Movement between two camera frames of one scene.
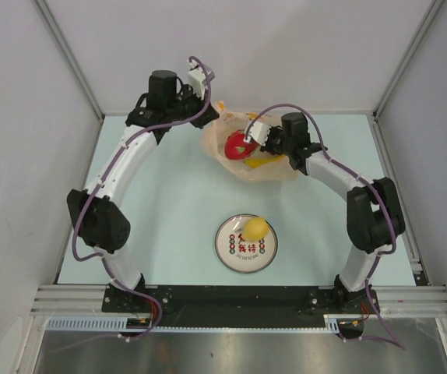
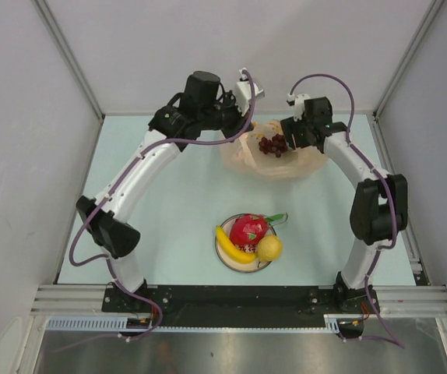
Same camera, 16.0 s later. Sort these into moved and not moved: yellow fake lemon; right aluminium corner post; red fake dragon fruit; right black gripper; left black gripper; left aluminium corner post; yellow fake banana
Moved: right black gripper; yellow fake lemon; red fake dragon fruit; left black gripper; yellow fake banana
Not moved: right aluminium corner post; left aluminium corner post
